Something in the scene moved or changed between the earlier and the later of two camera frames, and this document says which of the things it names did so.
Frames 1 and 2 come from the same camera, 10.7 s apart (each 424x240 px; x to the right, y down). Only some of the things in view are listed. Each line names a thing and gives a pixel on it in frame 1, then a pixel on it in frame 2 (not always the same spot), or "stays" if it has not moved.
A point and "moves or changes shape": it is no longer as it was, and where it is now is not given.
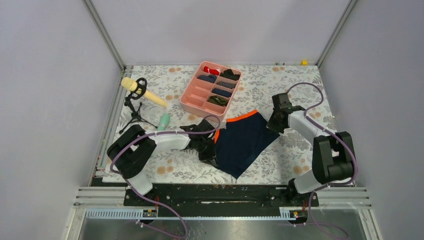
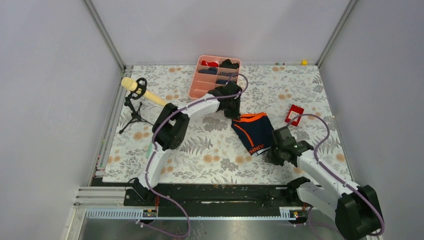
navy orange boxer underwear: [242, 141] moves or changes shape
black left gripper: [210, 157] → [235, 114]
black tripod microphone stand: [140, 89] stays
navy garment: [210, 78] → [213, 70]
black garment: [228, 74] → [227, 63]
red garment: [212, 71] → [209, 64]
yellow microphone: [131, 85] stays
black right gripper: [270, 125] → [272, 159]
